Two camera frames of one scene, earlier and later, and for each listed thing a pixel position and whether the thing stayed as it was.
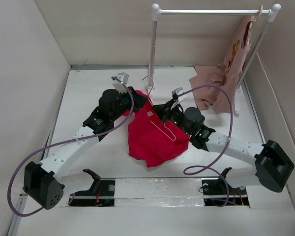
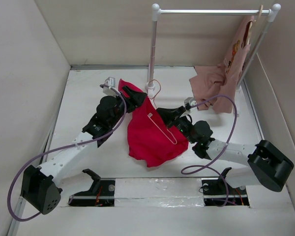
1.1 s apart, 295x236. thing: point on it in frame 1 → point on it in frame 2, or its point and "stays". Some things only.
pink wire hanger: [151, 90] → [156, 108]
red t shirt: [151, 139] stays
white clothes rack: [272, 14] stays
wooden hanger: [258, 16] stays
